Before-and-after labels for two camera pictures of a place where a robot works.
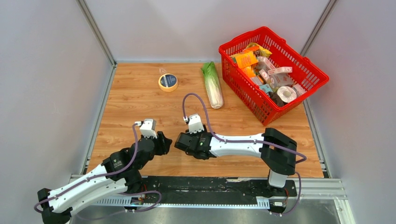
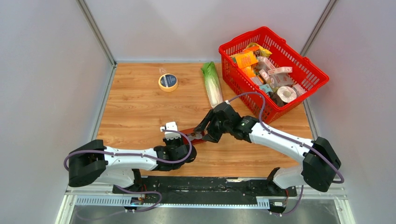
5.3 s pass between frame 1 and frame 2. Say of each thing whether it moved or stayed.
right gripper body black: moved
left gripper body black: moved
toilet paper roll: stayed
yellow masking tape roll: stayed
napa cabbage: stayed
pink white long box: stayed
